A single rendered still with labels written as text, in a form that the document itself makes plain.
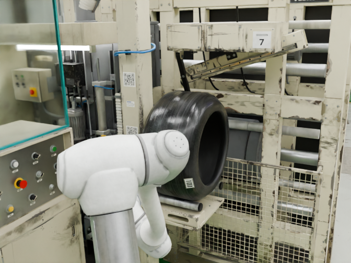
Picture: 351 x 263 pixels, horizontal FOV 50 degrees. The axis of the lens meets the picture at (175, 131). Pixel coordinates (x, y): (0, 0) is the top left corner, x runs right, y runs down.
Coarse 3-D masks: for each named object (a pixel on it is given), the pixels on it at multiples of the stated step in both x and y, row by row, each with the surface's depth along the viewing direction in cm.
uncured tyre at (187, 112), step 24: (168, 96) 186; (192, 96) 182; (168, 120) 174; (192, 120) 171; (216, 120) 213; (192, 144) 169; (216, 144) 217; (192, 168) 171; (216, 168) 213; (168, 192) 185; (192, 192) 179
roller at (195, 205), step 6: (162, 198) 194; (168, 198) 193; (174, 198) 192; (180, 198) 191; (168, 204) 194; (174, 204) 191; (180, 204) 189; (186, 204) 187; (192, 204) 186; (198, 204) 185; (198, 210) 185
